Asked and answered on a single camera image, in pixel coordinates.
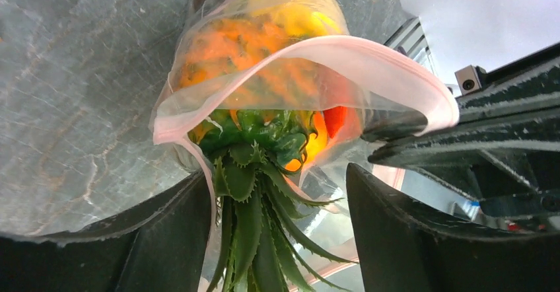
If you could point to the clear zip top bag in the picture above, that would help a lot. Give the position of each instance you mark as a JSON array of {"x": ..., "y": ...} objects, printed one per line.
[{"x": 315, "y": 74}]

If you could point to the yellow bell pepper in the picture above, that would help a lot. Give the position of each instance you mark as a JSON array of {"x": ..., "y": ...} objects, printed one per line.
[{"x": 302, "y": 17}]

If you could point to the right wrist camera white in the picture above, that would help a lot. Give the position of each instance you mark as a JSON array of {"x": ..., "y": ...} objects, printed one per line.
[{"x": 470, "y": 79}]

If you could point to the orange spiky fruit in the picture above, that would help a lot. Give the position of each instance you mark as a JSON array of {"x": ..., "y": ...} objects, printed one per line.
[{"x": 249, "y": 149}]

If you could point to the orange carrot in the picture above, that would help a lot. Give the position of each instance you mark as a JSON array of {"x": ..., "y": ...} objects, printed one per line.
[{"x": 334, "y": 119}]

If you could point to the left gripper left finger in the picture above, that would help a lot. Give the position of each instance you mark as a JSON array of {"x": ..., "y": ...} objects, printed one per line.
[{"x": 157, "y": 245}]

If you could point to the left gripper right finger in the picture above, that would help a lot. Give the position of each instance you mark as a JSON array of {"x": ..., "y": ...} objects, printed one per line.
[{"x": 406, "y": 245}]

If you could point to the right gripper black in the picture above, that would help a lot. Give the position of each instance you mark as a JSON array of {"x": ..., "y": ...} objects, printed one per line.
[{"x": 514, "y": 191}]

